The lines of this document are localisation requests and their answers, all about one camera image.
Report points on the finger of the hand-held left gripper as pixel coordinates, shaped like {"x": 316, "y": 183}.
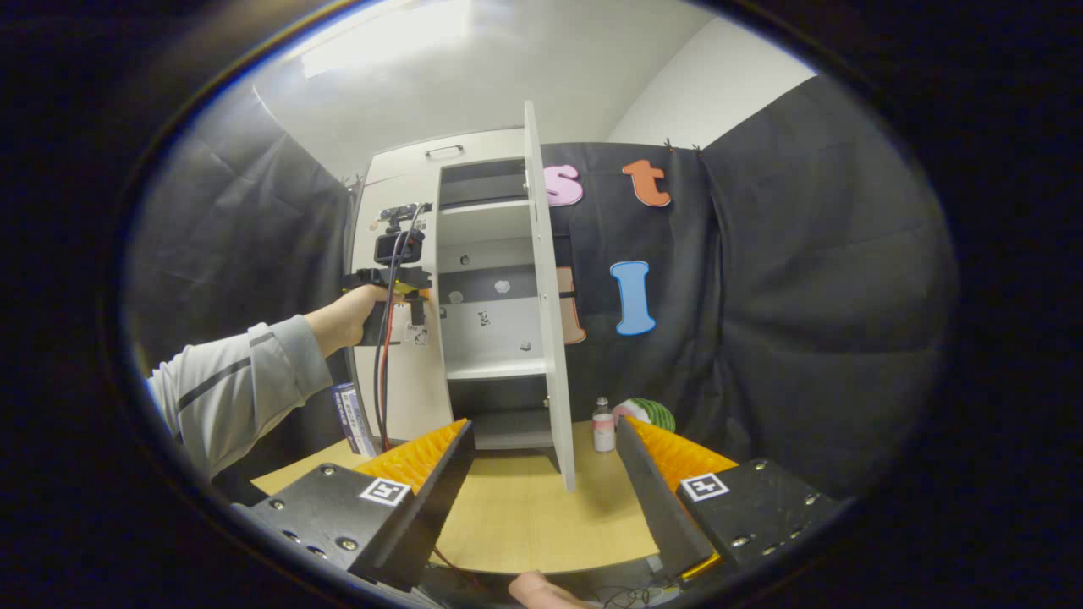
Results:
{"x": 408, "y": 294}

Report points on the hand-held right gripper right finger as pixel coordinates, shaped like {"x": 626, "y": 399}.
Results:
{"x": 660, "y": 507}

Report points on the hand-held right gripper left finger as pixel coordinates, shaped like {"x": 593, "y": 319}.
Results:
{"x": 427, "y": 507}

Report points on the beige double-door shoe cabinet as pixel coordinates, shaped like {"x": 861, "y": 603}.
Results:
{"x": 495, "y": 338}

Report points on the watermelon slice toy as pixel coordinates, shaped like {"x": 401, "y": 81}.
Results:
{"x": 656, "y": 414}

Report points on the small pink white bottle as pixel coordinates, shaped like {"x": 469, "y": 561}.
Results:
{"x": 602, "y": 433}

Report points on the blue and white box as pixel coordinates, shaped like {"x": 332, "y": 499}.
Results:
{"x": 351, "y": 419}

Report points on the ceiling light panel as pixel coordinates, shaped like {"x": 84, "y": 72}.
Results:
{"x": 381, "y": 34}

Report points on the black backdrop cloth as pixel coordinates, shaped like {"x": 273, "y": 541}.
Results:
{"x": 804, "y": 296}

